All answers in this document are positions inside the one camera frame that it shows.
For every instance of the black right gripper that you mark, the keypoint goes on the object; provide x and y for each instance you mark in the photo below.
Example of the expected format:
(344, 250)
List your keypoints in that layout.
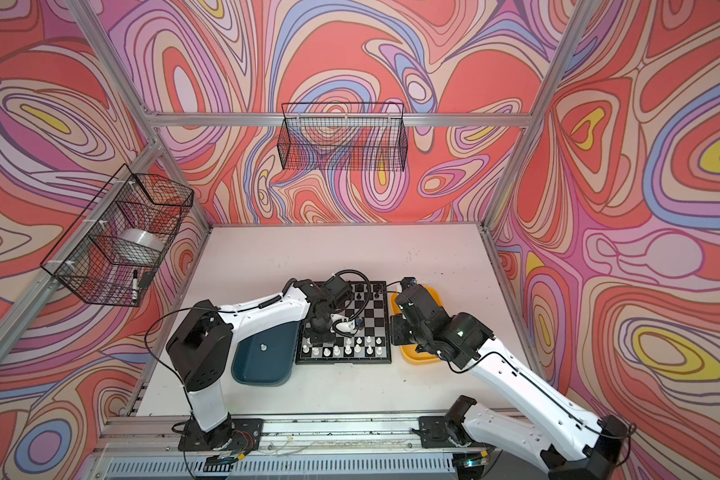
(398, 337)

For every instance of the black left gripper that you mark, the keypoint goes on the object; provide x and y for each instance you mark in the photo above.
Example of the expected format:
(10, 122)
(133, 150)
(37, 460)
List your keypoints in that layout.
(325, 339)

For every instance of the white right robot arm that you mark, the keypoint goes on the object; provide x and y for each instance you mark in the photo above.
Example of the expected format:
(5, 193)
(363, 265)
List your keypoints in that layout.
(557, 436)

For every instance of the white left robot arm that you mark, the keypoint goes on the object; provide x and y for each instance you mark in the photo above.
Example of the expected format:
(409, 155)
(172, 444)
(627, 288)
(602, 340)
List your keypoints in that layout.
(209, 335)

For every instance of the black white chess board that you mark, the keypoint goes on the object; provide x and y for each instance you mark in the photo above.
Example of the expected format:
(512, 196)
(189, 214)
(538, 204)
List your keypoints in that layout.
(371, 345)

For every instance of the yellow plastic tray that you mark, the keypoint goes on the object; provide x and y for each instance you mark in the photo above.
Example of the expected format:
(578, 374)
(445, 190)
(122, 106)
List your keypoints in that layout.
(409, 352)

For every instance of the teal plastic tray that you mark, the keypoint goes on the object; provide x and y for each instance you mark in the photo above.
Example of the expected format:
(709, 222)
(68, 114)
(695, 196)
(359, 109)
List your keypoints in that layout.
(267, 358)

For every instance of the silver tape roll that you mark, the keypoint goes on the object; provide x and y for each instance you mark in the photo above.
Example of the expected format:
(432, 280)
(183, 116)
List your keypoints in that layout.
(142, 238)

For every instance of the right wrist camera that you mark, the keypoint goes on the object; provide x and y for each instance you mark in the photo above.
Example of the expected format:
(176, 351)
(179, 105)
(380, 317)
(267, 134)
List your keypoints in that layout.
(406, 282)

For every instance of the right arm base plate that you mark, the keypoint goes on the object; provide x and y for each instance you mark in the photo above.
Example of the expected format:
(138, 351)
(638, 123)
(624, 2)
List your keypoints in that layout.
(433, 432)

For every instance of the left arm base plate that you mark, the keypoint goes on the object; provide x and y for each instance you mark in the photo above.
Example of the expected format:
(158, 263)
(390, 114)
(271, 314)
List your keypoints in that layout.
(240, 435)

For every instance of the black wire basket back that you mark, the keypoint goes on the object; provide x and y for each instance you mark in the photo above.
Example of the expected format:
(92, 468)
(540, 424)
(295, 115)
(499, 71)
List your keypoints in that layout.
(343, 136)

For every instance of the black wire basket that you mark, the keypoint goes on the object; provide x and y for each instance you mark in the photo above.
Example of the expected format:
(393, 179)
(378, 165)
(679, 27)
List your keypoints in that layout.
(97, 268)
(343, 136)

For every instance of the black wire basket left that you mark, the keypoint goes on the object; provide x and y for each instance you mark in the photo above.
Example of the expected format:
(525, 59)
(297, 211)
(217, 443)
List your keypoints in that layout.
(97, 268)

